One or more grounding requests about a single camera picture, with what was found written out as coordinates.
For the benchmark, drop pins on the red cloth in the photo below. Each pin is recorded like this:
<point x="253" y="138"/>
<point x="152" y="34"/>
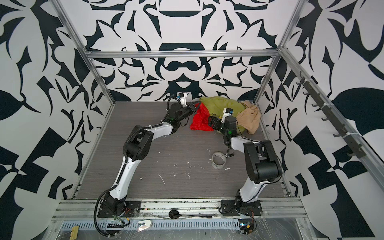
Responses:
<point x="201" y="120"/>

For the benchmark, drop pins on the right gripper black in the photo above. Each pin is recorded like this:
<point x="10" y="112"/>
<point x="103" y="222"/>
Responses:
<point x="215" y="119"/>

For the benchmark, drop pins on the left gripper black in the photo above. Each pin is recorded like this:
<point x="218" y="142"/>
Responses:
<point x="191" y="107"/>

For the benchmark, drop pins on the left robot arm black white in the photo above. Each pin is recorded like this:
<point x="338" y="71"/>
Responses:
<point x="136" y="148"/>

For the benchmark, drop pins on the clear tape roll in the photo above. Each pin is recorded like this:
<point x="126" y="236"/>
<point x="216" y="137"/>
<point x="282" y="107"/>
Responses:
<point x="218" y="160"/>

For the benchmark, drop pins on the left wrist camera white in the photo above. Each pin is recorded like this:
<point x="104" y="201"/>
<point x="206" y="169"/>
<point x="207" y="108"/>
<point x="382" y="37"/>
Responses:
<point x="182" y="99"/>

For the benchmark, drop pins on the white slotted cable duct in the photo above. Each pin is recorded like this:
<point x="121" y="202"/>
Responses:
<point x="158" y="224"/>

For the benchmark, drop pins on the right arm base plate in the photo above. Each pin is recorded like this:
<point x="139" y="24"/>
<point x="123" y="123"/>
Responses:
<point x="230" y="208"/>

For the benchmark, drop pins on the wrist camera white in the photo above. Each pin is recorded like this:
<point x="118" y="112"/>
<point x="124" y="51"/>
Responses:
<point x="182" y="99"/>
<point x="227" y="112"/>

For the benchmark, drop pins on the green printed cloth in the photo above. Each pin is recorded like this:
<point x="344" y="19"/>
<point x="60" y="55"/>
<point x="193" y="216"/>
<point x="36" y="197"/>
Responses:
<point x="216" y="105"/>

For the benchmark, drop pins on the beige cloth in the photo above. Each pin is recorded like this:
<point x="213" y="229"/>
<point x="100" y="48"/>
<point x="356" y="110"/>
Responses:
<point x="249" y="119"/>

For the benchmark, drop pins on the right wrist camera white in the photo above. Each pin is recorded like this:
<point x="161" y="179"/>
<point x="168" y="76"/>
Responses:
<point x="227" y="112"/>

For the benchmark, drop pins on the black round knob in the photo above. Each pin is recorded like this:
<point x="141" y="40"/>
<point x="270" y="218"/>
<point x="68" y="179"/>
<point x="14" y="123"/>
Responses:
<point x="174" y="214"/>

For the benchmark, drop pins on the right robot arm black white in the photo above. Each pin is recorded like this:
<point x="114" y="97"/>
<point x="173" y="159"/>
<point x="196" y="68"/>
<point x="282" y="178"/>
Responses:
<point x="262" y="164"/>

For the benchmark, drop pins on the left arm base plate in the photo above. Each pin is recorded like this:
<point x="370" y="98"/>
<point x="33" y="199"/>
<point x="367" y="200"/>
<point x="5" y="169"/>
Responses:
<point x="121" y="209"/>

